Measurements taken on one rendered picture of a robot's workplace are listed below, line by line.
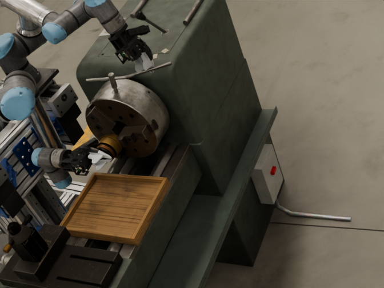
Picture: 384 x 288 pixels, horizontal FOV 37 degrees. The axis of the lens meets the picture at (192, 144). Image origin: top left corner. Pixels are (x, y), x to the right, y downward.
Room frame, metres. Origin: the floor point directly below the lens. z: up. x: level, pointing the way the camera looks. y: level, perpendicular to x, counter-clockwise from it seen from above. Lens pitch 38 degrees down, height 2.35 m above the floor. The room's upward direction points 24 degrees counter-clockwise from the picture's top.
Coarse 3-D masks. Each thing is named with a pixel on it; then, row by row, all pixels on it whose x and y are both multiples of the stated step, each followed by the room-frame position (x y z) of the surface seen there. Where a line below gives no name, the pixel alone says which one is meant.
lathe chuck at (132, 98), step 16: (96, 96) 1.94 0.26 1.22; (112, 96) 1.88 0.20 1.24; (128, 96) 1.86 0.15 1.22; (144, 96) 1.87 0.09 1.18; (112, 112) 1.88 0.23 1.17; (128, 112) 1.83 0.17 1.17; (144, 112) 1.81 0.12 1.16; (160, 112) 1.84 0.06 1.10; (160, 128) 1.81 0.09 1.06; (128, 144) 1.88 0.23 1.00; (144, 144) 1.83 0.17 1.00
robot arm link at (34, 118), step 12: (12, 72) 2.00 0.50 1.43; (24, 72) 1.99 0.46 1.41; (36, 84) 2.02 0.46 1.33; (36, 96) 2.00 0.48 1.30; (36, 108) 2.00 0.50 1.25; (36, 120) 2.00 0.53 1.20; (48, 120) 2.01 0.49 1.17; (36, 132) 2.01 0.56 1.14; (48, 132) 2.00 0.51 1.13; (48, 144) 2.00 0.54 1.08; (60, 144) 2.02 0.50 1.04
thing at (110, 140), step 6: (102, 138) 1.82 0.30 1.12; (108, 138) 1.80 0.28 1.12; (114, 138) 1.79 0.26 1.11; (102, 144) 1.79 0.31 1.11; (108, 144) 1.77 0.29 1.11; (114, 144) 1.78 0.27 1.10; (120, 144) 1.78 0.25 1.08; (102, 150) 1.76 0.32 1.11; (108, 150) 1.75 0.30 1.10; (114, 150) 1.76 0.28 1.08; (120, 150) 1.79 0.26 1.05; (114, 156) 1.76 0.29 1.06
